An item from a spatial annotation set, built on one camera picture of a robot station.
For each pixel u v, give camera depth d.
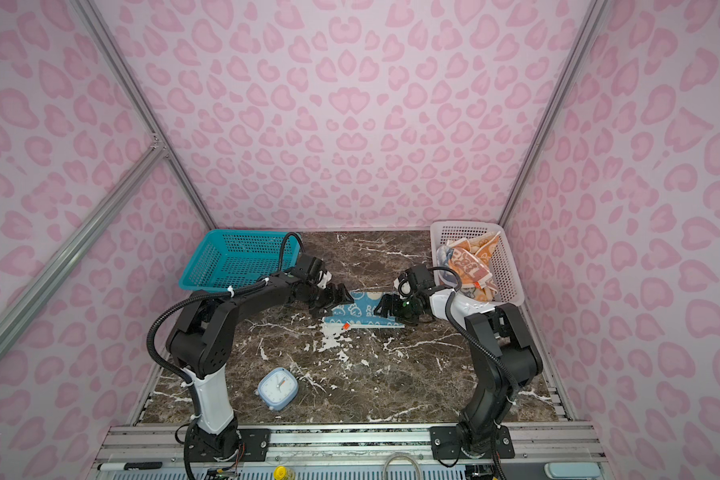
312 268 0.79
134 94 0.81
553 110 0.85
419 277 0.77
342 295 0.86
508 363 0.47
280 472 0.63
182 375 0.52
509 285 0.95
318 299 0.82
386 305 0.85
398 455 0.71
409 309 0.80
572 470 0.67
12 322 0.53
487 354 0.45
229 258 1.11
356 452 0.72
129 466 0.69
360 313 0.95
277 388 0.80
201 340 0.50
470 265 1.01
